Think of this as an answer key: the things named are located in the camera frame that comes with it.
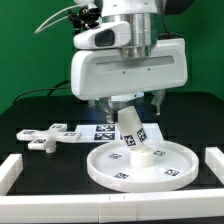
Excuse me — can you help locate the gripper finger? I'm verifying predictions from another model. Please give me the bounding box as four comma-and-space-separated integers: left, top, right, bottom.
151, 90, 165, 115
99, 97, 118, 124

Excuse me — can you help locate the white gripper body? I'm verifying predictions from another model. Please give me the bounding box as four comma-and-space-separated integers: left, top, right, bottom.
71, 38, 187, 100

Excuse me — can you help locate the white round table top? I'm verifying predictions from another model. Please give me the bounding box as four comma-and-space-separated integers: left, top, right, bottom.
87, 139, 199, 192

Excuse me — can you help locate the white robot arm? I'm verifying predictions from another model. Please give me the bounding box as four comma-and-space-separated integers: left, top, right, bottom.
71, 0, 193, 123

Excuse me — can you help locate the white marker sheet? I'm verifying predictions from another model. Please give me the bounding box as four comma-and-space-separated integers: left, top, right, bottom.
75, 123, 163, 143

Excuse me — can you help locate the white cross-shaped table base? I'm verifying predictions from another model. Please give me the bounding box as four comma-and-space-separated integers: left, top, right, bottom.
16, 123, 81, 153

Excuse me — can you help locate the white right fence bar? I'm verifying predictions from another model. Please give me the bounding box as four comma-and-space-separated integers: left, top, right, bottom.
205, 147, 224, 185

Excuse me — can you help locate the white fence bar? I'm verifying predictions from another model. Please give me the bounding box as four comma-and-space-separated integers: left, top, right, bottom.
205, 147, 224, 185
0, 154, 23, 196
0, 188, 224, 224

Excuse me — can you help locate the white left fence bar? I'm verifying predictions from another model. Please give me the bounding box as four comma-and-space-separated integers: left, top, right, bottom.
0, 154, 23, 196

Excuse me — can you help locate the white front fence bar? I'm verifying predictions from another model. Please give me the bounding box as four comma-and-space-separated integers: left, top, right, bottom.
0, 188, 224, 224

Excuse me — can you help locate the black cable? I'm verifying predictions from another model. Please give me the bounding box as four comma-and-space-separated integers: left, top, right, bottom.
13, 79, 72, 103

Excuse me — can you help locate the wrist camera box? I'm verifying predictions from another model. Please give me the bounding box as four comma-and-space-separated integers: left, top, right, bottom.
74, 21, 131, 50

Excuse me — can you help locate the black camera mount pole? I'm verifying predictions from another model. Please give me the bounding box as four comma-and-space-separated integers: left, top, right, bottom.
68, 7, 101, 34

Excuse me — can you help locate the white cable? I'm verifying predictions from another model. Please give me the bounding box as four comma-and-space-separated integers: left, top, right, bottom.
34, 3, 84, 35

